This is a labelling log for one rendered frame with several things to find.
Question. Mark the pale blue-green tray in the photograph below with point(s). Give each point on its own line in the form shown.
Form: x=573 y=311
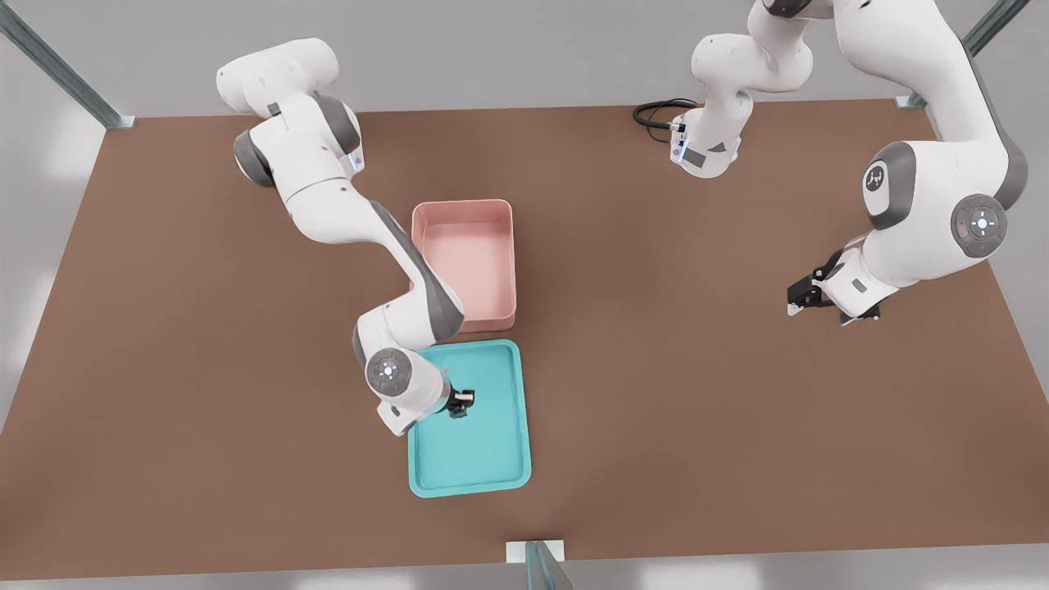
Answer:
x=483 y=442

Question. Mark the pink open box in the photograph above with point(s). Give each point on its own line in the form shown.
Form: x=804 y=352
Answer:
x=471 y=262

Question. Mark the silver frame post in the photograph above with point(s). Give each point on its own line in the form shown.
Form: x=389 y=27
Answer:
x=979 y=37
x=541 y=565
x=57 y=65

